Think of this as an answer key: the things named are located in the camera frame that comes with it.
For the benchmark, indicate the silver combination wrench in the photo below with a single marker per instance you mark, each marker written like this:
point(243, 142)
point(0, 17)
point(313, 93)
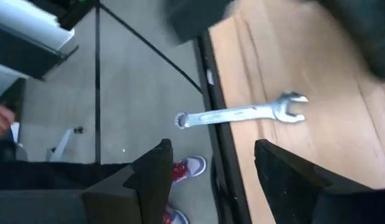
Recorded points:
point(235, 114)

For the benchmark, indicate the white metal leg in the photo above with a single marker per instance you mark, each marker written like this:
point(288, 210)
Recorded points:
point(60, 146)

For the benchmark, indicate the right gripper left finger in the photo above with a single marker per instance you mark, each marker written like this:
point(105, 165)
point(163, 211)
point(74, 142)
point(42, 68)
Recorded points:
point(148, 174)

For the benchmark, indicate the white black panel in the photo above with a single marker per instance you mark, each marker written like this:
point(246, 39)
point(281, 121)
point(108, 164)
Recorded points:
point(24, 37)

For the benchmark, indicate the person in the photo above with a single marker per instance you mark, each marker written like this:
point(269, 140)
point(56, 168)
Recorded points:
point(55, 175)

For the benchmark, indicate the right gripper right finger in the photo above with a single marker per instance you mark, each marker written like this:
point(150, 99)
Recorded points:
point(288, 186)

